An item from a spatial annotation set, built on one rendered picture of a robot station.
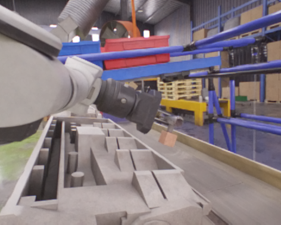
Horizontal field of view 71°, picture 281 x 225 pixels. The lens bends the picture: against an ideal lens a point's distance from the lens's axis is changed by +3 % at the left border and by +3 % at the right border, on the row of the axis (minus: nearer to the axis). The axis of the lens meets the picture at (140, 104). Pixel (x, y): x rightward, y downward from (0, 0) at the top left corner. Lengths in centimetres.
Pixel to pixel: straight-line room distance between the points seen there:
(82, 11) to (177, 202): 747
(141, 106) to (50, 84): 31
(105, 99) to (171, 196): 25
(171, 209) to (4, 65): 35
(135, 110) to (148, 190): 19
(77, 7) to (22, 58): 756
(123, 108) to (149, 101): 8
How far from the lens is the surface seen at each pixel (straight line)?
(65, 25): 732
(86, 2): 782
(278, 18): 64
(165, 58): 90
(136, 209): 40
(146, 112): 51
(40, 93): 23
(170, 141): 53
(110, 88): 46
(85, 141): 80
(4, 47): 22
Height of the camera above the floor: 117
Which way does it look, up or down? 6 degrees down
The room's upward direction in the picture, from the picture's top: 3 degrees counter-clockwise
